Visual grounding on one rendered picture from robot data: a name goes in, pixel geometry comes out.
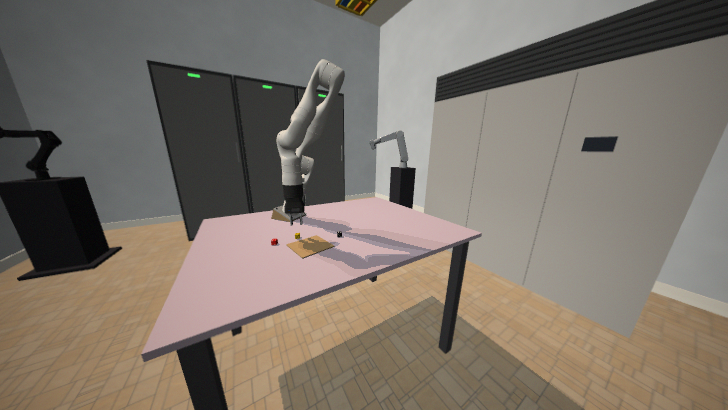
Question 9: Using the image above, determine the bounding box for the tan flat mat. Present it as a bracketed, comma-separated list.
[286, 235, 335, 259]

